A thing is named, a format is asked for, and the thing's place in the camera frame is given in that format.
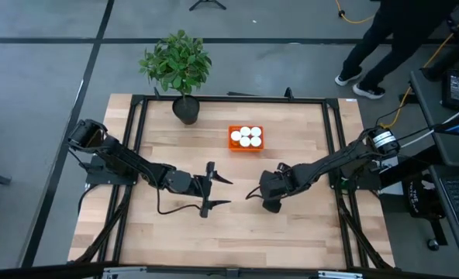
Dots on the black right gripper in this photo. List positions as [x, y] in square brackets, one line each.
[274, 186]

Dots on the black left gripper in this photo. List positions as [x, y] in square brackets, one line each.
[204, 190]

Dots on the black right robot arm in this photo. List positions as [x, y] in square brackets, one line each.
[338, 159]

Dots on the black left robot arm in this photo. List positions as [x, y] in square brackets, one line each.
[125, 159]

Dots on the orange plastic basket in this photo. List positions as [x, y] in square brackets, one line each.
[233, 146]

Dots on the white box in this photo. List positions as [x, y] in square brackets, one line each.
[394, 188]

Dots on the green plant in black pot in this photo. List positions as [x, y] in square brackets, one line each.
[177, 62]

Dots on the black bag with white print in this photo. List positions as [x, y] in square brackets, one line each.
[417, 201]

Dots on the grey side desk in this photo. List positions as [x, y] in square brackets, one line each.
[427, 100]

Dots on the black tripod stand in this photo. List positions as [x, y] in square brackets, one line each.
[208, 3]

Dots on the black rolling laptop stand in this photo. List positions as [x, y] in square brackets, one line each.
[458, 240]

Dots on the black overhead crossbar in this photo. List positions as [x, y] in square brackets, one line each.
[39, 271]

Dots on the person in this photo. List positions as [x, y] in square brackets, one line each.
[400, 31]

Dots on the black power brick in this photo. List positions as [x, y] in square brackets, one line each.
[457, 88]

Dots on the black metal table frame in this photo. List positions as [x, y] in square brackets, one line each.
[252, 99]

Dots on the black flat bracket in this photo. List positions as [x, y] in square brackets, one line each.
[241, 94]

